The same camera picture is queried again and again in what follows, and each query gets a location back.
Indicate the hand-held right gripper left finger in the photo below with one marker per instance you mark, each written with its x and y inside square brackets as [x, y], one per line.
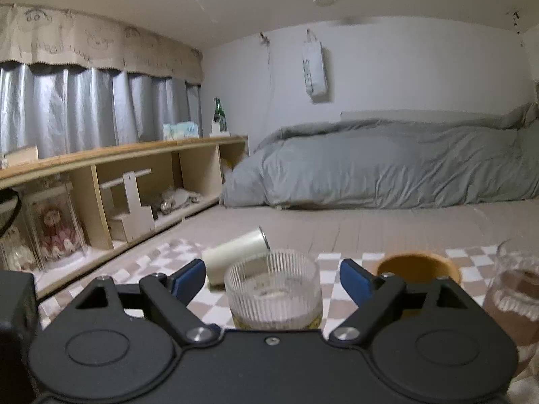
[190, 281]

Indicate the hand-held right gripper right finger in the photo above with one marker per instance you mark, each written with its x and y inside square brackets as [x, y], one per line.
[354, 283]

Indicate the cream cup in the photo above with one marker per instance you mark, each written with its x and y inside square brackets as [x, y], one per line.
[236, 252]

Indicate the ribbed clear glass cup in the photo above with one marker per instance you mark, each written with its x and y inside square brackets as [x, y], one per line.
[273, 290]

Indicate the beige white checkered rug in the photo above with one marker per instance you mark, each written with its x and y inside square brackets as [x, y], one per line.
[139, 267]

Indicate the clear doll display case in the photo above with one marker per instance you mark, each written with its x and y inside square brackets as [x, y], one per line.
[14, 248]
[54, 223]

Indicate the beige striped bed sheet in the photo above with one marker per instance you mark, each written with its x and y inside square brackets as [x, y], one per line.
[358, 225]

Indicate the brown wooden bowl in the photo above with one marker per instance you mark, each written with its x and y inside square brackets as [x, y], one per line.
[414, 266]

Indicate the grey plush cloth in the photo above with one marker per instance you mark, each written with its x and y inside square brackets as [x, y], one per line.
[177, 200]

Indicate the wooden stand with dowels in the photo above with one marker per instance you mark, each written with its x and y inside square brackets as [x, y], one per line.
[132, 208]

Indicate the grey duvet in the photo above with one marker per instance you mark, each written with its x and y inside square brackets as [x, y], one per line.
[370, 164]

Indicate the low wooden shelf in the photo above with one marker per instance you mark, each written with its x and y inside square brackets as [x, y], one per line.
[126, 153]

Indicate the small wooden box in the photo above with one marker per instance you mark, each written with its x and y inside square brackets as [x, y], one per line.
[21, 155]

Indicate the small wooden bottle stand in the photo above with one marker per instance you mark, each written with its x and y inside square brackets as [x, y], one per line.
[220, 133]

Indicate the light blue tissue box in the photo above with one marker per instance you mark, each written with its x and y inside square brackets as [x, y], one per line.
[182, 129]

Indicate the clear glass with brown print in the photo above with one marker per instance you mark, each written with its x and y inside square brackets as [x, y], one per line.
[516, 303]

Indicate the green glass bottle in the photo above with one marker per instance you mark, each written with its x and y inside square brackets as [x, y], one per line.
[219, 115]

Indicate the grey curtain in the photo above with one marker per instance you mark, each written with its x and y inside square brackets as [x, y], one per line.
[63, 109]

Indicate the white hanging fabric bag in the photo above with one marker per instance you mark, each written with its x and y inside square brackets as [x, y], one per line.
[313, 71]

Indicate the grey pillow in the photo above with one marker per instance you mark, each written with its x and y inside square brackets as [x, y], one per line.
[528, 115]

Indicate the beige printed valance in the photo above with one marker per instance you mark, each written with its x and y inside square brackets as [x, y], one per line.
[84, 42]

